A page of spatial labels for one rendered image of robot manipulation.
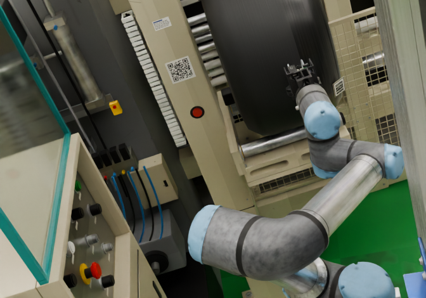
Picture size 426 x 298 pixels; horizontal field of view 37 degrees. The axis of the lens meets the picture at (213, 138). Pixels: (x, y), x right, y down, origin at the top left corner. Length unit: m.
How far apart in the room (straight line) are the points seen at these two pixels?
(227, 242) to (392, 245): 1.76
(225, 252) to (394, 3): 0.64
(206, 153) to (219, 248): 0.95
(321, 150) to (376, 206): 1.60
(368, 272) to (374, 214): 1.50
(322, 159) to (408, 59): 0.80
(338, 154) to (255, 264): 0.42
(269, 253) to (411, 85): 0.51
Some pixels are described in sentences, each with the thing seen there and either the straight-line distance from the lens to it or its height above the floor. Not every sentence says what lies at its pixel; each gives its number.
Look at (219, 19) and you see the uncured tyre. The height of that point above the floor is 1.39.
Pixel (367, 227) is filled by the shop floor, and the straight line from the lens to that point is 2.96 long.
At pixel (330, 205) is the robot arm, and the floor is 1.25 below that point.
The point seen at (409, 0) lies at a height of 1.78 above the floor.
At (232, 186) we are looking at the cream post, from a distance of 2.20.
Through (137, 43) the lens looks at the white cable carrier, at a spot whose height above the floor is 1.34.
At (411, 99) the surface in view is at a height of 1.66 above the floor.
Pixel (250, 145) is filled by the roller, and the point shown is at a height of 0.92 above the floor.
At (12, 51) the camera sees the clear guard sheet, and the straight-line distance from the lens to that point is 1.59.
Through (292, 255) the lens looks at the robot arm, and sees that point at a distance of 1.15.
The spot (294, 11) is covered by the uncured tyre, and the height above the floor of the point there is 1.36.
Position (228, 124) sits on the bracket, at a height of 0.95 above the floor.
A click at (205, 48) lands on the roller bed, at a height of 1.07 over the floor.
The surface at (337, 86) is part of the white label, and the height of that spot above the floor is 1.10.
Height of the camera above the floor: 2.08
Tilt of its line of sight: 33 degrees down
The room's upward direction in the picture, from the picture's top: 22 degrees counter-clockwise
